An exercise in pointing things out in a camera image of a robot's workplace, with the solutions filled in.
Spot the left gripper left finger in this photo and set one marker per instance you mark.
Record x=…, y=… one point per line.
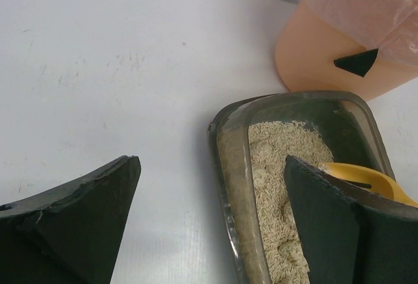
x=71, y=233

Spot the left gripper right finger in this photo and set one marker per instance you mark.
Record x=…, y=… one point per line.
x=347, y=234

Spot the yellow litter scoop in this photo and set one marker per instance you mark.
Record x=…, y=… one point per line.
x=369, y=179

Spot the grey plastic litter box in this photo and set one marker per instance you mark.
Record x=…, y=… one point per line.
x=347, y=126

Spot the orange trash bin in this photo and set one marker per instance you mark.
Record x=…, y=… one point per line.
x=305, y=53

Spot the beige cat litter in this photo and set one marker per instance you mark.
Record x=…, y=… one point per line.
x=253, y=161

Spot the black triangle sticker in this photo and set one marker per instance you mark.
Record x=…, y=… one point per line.
x=358, y=64

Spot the pink plastic bin liner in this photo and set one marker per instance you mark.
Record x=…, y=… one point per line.
x=387, y=25

